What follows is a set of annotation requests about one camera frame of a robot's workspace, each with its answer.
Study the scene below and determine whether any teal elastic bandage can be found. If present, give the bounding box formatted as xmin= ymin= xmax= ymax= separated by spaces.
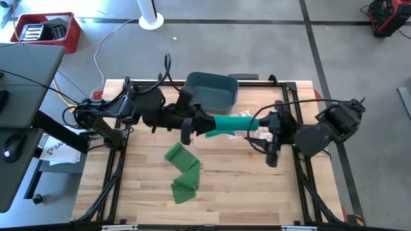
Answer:
xmin=205 ymin=115 xmax=259 ymax=139

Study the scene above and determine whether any green elastic bandage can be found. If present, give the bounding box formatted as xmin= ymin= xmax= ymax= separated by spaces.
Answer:
xmin=164 ymin=142 xmax=202 ymax=205

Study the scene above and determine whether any red black equipment case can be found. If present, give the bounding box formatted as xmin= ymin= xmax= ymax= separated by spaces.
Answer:
xmin=368 ymin=0 xmax=411 ymax=38

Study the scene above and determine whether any grey desk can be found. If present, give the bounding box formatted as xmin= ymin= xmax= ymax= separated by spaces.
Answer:
xmin=0 ymin=43 xmax=66 ymax=129
xmin=0 ymin=127 xmax=44 ymax=213

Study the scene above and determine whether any white printed paper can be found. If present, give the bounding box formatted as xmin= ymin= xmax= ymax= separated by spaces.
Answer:
xmin=40 ymin=136 xmax=82 ymax=166

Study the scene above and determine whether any black appliance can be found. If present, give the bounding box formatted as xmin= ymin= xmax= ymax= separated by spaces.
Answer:
xmin=41 ymin=17 xmax=69 ymax=41

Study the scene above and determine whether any silver bracket bar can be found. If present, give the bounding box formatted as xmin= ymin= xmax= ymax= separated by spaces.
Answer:
xmin=281 ymin=225 xmax=318 ymax=231
xmin=101 ymin=225 xmax=139 ymax=231

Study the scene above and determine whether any black computer mouse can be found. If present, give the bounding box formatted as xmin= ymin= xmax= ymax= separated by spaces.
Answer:
xmin=3 ymin=133 xmax=27 ymax=163

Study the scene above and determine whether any silver black toaster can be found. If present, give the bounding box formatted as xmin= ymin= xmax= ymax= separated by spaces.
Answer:
xmin=19 ymin=22 xmax=52 ymax=42

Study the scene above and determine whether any grey metal plate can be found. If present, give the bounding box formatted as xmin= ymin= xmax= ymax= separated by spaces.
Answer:
xmin=397 ymin=86 xmax=411 ymax=119

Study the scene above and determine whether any white cable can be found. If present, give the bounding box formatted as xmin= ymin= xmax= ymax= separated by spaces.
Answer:
xmin=91 ymin=17 xmax=141 ymax=97

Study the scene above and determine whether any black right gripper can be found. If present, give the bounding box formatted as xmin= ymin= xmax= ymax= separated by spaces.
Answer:
xmin=258 ymin=110 xmax=298 ymax=167

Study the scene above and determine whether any black desk leg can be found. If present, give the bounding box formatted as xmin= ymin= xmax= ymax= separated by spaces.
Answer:
xmin=31 ymin=110 xmax=91 ymax=155

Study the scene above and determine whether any black table frame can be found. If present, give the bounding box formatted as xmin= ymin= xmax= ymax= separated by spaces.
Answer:
xmin=72 ymin=74 xmax=347 ymax=231

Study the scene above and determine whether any red plastic crate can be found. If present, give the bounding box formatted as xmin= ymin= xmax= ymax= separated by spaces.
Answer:
xmin=10 ymin=12 xmax=82 ymax=55

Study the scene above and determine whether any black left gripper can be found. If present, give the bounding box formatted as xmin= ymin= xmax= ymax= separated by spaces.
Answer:
xmin=166 ymin=105 xmax=215 ymax=144

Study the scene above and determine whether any white pedestal stand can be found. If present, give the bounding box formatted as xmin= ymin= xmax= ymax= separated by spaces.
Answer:
xmin=137 ymin=0 xmax=164 ymax=31

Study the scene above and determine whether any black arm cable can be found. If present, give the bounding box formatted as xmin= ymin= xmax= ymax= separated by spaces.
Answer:
xmin=123 ymin=53 xmax=180 ymax=94

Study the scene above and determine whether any dark teal plastic bin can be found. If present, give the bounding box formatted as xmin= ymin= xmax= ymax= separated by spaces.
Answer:
xmin=183 ymin=71 xmax=240 ymax=116

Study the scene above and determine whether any clear plastic bag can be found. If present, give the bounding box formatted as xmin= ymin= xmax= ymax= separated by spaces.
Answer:
xmin=226 ymin=110 xmax=254 ymax=141
xmin=249 ymin=115 xmax=274 ymax=142

